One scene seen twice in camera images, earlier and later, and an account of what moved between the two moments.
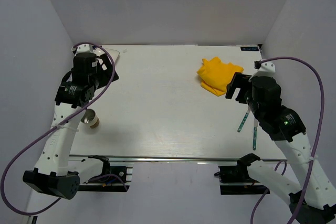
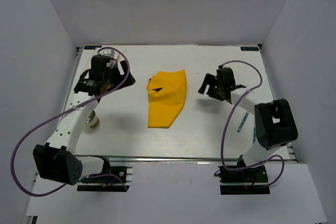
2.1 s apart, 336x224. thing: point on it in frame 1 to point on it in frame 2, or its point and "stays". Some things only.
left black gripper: (106, 73) to (129, 81)
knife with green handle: (254, 134) stays
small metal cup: (90, 117) stays
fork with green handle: (240, 125) stays
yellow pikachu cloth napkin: (216, 75) to (166, 97)
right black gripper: (238, 77) to (208, 79)
